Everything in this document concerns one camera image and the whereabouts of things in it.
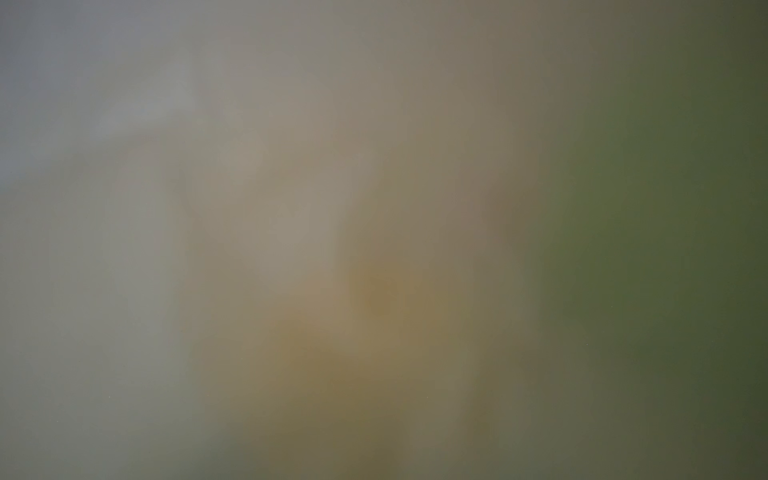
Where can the cream plastic bag orange print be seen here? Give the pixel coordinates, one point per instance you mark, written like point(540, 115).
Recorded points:
point(383, 239)

